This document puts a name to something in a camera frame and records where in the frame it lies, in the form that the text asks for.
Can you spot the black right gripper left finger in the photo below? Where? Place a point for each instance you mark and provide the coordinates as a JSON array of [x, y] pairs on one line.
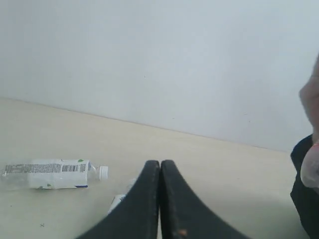
[[136, 216]]

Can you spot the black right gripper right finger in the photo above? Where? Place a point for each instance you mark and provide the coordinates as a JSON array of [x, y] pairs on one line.
[[183, 215]]

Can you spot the clear bottle floral fruit label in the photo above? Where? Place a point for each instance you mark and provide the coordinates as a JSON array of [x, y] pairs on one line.
[[123, 191]]

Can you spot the person's black sleeve forearm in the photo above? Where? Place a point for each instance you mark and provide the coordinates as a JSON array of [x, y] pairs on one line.
[[306, 200]]

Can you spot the clear bottle white barcode label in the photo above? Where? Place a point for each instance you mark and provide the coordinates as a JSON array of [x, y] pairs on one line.
[[51, 174]]

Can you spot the person's bare hand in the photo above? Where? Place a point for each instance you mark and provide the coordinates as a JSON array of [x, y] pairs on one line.
[[309, 96]]

